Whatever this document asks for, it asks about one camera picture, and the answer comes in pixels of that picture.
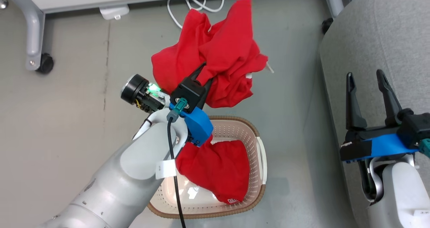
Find blue right camera mount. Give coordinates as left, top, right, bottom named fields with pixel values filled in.
left=340, top=133, right=420, bottom=164

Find white floor cable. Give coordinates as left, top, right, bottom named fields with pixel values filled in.
left=167, top=0, right=225, bottom=30

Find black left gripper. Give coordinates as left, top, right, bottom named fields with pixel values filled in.
left=120, top=62, right=214, bottom=114

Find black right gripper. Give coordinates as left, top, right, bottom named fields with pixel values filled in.
left=345, top=69, right=403, bottom=143

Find grey fabric sofa seat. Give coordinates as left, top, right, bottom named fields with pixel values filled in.
left=319, top=0, right=430, bottom=228

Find blue left camera mount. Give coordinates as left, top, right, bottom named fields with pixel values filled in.
left=169, top=102, right=214, bottom=147

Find teal right camera cable connector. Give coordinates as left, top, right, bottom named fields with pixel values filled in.
left=418, top=138, right=430, bottom=158

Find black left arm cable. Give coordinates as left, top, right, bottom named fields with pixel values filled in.
left=166, top=98, right=188, bottom=228

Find beige perforated laundry basket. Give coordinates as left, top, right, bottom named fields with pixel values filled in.
left=147, top=116, right=268, bottom=219

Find white power adapter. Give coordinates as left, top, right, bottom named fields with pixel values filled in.
left=99, top=5, right=130, bottom=20

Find black caster wheel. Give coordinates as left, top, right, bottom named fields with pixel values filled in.
left=35, top=53, right=55, bottom=75
left=321, top=17, right=334, bottom=35

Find red garment with printed logo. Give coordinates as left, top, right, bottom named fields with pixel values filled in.
left=175, top=134, right=251, bottom=204

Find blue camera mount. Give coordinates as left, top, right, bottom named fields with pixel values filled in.
left=169, top=102, right=214, bottom=147
left=340, top=133, right=420, bottom=164

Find red garment with white label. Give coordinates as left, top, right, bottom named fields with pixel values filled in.
left=151, top=0, right=274, bottom=108

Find white cable tag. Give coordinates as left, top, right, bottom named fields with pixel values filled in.
left=155, top=159, right=176, bottom=180

